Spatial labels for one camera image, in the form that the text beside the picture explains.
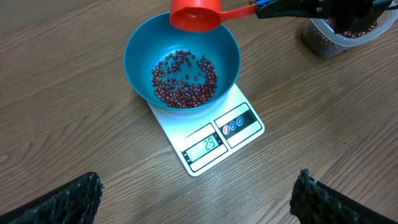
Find red plastic measuring scoop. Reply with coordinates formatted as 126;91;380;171
170;0;257;32

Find red beans in bowl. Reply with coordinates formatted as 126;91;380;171
151;50;218;109

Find white digital kitchen scale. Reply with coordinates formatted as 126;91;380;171
149;85;265;177

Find teal plastic bowl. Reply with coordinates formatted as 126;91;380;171
124;12;241;111

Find clear plastic food container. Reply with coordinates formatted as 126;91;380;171
302;10;397;58

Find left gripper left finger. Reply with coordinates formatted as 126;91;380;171
1;172;103;224

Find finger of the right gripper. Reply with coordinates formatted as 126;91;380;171
256;8;320;19
250;0;317;9

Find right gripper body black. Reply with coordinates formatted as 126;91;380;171
317;0;392;34

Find red adzuki beans in container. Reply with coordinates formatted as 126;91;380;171
323;17;380;39

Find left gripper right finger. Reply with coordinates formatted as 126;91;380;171
290;169;397;224

